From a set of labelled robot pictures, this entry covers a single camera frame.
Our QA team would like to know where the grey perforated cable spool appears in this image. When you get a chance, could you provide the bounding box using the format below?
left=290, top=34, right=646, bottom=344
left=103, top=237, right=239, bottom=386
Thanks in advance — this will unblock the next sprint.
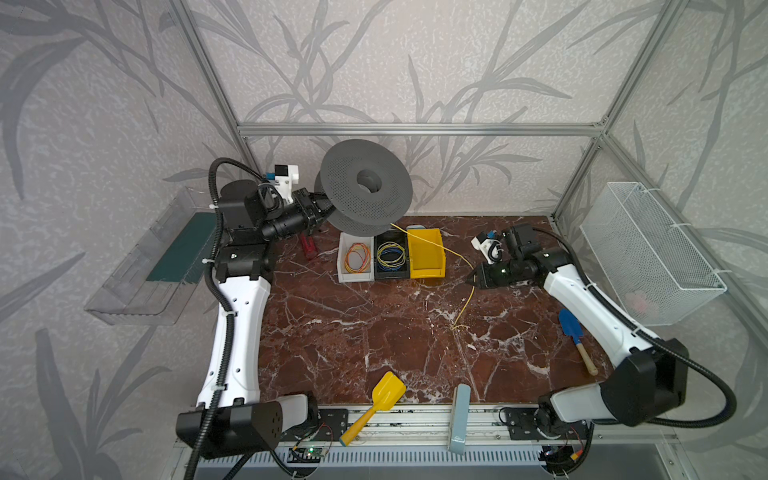
left=315, top=139, right=413, bottom=237

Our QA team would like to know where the yellow plastic scoop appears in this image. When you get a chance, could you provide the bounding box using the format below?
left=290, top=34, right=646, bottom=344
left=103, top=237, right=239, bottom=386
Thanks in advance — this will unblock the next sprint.
left=340, top=371, right=407, bottom=446

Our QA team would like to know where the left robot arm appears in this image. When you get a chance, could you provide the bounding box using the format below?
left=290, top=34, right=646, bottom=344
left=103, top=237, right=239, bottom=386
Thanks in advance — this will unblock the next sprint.
left=176, top=157, right=334, bottom=479

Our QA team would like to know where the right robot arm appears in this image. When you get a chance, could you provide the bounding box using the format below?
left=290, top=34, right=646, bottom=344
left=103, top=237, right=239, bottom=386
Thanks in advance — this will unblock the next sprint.
left=465, top=224, right=738, bottom=436

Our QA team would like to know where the red black hand tool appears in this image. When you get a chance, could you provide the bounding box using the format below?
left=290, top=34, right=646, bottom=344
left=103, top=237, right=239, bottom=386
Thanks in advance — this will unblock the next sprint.
left=299, top=233, right=319, bottom=261

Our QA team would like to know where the yellow storage bin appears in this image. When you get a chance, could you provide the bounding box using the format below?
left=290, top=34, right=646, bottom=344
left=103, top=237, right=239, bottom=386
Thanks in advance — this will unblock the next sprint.
left=406, top=228, right=446, bottom=279

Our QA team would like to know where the white storage bin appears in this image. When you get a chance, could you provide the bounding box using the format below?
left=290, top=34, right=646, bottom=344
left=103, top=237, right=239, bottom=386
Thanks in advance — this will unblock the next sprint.
left=337, top=232, right=374, bottom=283

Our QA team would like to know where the black storage bin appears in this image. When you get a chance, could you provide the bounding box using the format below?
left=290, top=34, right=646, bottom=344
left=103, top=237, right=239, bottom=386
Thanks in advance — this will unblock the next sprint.
left=373, top=230, right=410, bottom=281

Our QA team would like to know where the pink object in basket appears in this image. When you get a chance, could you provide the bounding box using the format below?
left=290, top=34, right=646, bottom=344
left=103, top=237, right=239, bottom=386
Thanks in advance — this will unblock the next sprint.
left=624, top=290, right=659, bottom=318

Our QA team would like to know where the light blue grey bar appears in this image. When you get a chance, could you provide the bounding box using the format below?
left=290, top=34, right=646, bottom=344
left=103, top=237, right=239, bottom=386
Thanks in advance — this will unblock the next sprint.
left=448, top=384, right=471, bottom=455

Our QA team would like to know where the green circuit board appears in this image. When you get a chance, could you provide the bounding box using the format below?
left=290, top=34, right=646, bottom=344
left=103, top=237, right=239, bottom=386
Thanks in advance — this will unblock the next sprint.
left=288, top=446, right=331, bottom=464

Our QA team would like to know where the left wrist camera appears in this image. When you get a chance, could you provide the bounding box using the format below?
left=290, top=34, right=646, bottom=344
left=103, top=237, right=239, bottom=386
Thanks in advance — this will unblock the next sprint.
left=266, top=164, right=300, bottom=204

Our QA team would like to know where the orange and red cable coil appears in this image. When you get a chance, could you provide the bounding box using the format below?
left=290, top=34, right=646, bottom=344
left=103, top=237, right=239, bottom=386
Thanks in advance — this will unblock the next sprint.
left=343, top=242, right=372, bottom=275

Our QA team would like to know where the blue shovel wooden handle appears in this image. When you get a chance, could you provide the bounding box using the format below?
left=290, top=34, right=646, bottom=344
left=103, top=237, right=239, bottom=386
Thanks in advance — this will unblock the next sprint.
left=558, top=309, right=598, bottom=376

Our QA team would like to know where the yellow and blue cable coil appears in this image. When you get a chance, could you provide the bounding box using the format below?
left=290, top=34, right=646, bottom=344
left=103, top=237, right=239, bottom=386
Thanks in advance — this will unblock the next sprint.
left=376, top=241, right=408, bottom=271

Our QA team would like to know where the white wire mesh basket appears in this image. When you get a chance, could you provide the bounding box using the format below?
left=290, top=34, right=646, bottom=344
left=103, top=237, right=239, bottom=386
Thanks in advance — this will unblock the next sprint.
left=581, top=182, right=727, bottom=327

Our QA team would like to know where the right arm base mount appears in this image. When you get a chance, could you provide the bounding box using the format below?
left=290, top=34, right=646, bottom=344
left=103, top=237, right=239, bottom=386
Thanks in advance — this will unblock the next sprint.
left=498, top=406, right=589, bottom=442

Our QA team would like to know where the aluminium frame rail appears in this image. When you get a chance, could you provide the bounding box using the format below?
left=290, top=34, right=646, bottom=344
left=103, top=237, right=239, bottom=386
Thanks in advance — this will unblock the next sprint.
left=237, top=122, right=603, bottom=137

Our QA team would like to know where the clear plastic wall tray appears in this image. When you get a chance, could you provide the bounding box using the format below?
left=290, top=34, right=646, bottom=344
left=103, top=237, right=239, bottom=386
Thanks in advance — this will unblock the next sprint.
left=85, top=187, right=216, bottom=326

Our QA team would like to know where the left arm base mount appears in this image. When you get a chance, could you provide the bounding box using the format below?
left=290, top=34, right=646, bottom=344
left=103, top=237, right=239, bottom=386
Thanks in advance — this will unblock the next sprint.
left=280, top=408, right=349, bottom=442

